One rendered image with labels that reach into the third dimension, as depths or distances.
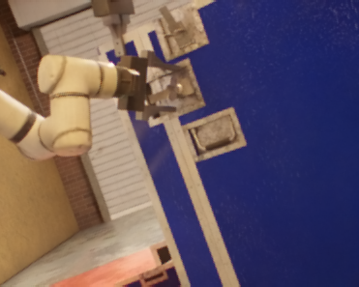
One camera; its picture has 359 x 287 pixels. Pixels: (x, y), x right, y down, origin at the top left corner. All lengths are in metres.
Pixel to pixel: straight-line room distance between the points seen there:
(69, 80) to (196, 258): 0.61
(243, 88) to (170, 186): 0.33
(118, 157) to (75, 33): 1.66
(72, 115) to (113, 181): 7.73
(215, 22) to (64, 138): 0.48
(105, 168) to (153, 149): 7.44
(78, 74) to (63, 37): 7.85
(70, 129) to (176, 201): 0.43
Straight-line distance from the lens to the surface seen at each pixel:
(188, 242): 1.91
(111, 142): 9.29
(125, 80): 1.64
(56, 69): 1.61
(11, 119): 1.69
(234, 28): 1.77
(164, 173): 1.89
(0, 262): 6.92
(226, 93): 1.78
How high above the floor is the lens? 0.64
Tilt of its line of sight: 1 degrees down
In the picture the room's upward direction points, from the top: 20 degrees counter-clockwise
